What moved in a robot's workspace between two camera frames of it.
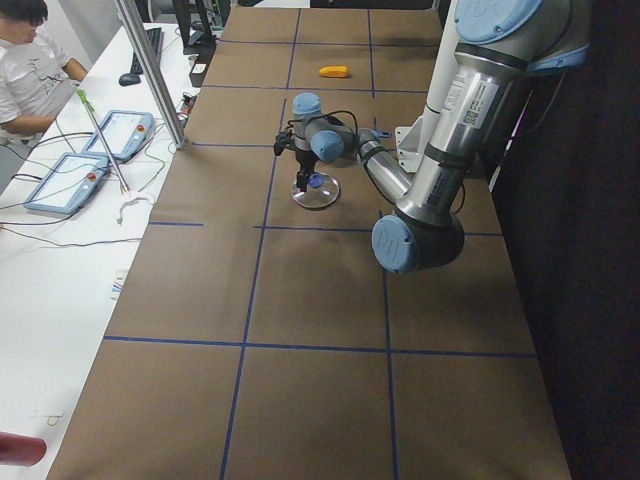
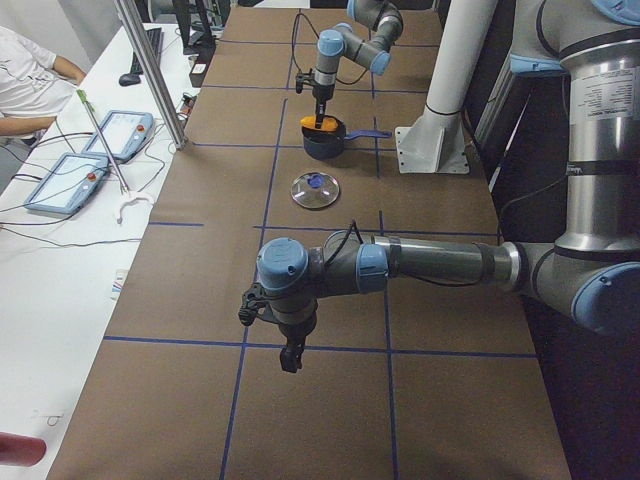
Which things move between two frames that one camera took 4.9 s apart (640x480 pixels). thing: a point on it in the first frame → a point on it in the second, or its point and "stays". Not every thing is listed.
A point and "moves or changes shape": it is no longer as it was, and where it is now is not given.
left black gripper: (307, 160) → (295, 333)
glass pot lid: (322, 190) stays
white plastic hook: (119, 220) stays
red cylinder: (21, 450) stays
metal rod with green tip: (86, 101) stays
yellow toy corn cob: (334, 71) moves or changes shape
